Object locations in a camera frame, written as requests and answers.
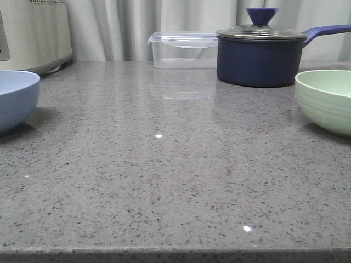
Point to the white curtain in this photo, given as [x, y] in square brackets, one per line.
[119, 30]

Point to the glass lid with blue knob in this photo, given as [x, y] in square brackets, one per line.
[259, 29]

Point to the light blue bowl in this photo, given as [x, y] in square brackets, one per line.
[19, 97]

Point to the light green bowl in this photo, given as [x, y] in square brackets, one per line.
[324, 97]

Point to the white kitchen appliance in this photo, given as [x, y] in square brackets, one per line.
[35, 35]

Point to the dark blue saucepan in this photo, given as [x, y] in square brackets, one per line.
[265, 63]

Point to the clear plastic food container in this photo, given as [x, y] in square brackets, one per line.
[184, 49]

